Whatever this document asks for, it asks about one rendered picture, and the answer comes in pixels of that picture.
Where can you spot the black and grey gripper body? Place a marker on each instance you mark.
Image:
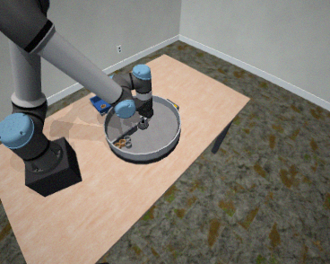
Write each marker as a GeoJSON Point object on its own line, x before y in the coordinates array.
{"type": "Point", "coordinates": [144, 104]}

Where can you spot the blue crate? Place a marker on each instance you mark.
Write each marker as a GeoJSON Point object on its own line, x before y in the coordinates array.
{"type": "Point", "coordinates": [97, 101]}

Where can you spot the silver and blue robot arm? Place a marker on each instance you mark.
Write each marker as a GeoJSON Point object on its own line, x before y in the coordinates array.
{"type": "Point", "coordinates": [24, 23]}

